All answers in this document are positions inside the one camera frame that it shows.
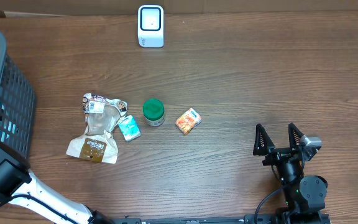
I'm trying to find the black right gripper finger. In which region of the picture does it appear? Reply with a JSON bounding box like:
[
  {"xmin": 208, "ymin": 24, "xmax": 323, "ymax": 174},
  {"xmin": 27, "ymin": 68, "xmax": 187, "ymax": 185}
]
[
  {"xmin": 253, "ymin": 124, "xmax": 275, "ymax": 156},
  {"xmin": 288, "ymin": 123, "xmax": 304, "ymax": 148}
]

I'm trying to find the orange tissue pack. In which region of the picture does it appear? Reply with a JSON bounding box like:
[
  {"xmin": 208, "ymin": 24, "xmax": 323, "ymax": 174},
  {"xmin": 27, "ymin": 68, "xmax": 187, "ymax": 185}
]
[{"xmin": 175, "ymin": 108, "xmax": 202, "ymax": 135}]

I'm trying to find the green lid jar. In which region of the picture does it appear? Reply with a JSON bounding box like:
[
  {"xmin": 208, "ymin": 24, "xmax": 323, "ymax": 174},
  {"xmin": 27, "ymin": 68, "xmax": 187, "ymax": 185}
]
[{"xmin": 142, "ymin": 98, "xmax": 165, "ymax": 127}]

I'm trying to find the small teal tissue pack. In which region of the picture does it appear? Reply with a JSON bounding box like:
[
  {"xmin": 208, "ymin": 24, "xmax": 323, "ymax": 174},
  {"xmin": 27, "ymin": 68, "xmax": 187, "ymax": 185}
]
[{"xmin": 118, "ymin": 115, "xmax": 141, "ymax": 142}]

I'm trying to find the brown bread bag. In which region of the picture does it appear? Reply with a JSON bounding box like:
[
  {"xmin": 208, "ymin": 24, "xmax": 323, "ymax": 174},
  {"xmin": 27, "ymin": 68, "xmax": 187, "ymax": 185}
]
[{"xmin": 66, "ymin": 93, "xmax": 127, "ymax": 164}]

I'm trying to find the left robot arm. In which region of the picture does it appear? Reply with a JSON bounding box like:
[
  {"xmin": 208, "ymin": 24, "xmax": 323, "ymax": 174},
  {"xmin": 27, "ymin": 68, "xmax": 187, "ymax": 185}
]
[{"xmin": 0, "ymin": 141, "xmax": 113, "ymax": 223}]

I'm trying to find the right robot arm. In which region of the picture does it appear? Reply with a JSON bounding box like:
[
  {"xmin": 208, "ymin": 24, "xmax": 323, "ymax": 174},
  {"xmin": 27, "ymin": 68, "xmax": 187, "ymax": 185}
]
[{"xmin": 253, "ymin": 123, "xmax": 331, "ymax": 224}]

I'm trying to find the white barcode scanner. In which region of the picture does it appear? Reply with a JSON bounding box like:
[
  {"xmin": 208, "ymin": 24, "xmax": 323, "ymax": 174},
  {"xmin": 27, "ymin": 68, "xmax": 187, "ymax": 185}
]
[{"xmin": 137, "ymin": 4, "xmax": 164, "ymax": 48}]

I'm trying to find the grey plastic shopping basket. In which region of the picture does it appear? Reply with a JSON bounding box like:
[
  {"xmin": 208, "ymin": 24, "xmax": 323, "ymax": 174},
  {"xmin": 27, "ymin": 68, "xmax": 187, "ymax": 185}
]
[{"xmin": 0, "ymin": 32, "xmax": 37, "ymax": 158}]

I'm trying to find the cardboard back board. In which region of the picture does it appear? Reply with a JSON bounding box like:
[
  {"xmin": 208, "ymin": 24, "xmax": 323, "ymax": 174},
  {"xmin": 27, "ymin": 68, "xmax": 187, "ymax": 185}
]
[{"xmin": 0, "ymin": 0, "xmax": 358, "ymax": 17}]

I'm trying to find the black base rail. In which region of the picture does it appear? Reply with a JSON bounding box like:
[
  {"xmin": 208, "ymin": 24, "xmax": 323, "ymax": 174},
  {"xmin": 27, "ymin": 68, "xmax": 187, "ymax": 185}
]
[{"xmin": 110, "ymin": 214, "xmax": 332, "ymax": 224}]

